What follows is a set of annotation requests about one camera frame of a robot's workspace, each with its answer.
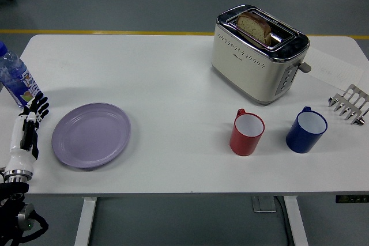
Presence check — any grey bracket under table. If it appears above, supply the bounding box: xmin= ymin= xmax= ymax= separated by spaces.
xmin=252 ymin=196 xmax=278 ymax=214

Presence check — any bread slice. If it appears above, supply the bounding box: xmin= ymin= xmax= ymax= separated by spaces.
xmin=236 ymin=12 xmax=272 ymax=46

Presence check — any black table control panel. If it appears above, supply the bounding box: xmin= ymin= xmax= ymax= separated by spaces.
xmin=335 ymin=195 xmax=369 ymax=204

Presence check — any white table leg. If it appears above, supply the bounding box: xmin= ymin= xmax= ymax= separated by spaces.
xmin=284 ymin=196 xmax=309 ymax=246
xmin=74 ymin=196 xmax=97 ymax=246

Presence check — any red mug white inside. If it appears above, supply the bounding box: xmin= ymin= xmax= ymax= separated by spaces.
xmin=229 ymin=108 xmax=265 ymax=157

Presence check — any grey cable under table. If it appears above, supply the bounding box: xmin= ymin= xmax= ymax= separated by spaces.
xmin=273 ymin=196 xmax=291 ymax=246

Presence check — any clear plastic water bottle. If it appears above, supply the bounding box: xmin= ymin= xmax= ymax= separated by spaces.
xmin=0 ymin=41 xmax=40 ymax=109

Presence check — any cream and chrome toaster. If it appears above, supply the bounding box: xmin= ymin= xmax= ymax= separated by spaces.
xmin=210 ymin=4 xmax=312 ymax=106

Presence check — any silver metal toast rack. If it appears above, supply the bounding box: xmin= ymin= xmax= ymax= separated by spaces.
xmin=327 ymin=84 xmax=369 ymax=126

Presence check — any blue mug white inside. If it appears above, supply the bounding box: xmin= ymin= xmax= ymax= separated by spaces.
xmin=285 ymin=106 xmax=328 ymax=154

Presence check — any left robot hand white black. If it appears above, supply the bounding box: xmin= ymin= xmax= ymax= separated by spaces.
xmin=5 ymin=92 xmax=50 ymax=173

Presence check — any white paper sheet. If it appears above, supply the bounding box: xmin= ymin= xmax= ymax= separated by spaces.
xmin=302 ymin=47 xmax=363 ymax=90

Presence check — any purple round plate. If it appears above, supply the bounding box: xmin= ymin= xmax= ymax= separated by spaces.
xmin=51 ymin=102 xmax=132 ymax=170

